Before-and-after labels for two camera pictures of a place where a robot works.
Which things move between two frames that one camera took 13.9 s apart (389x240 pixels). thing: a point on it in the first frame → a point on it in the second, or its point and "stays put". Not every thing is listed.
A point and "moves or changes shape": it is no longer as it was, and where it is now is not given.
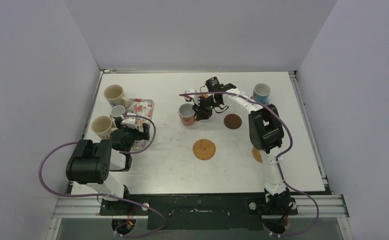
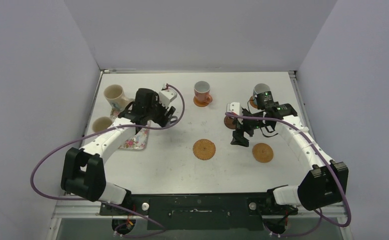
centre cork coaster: (204, 149) stays put
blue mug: (261, 93) stays put
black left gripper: (144, 135) → (161, 120)
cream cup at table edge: (101, 125) stays put
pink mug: (186, 112) moves or changes shape
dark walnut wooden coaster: (232, 121) stays put
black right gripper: (200, 110) → (242, 131)
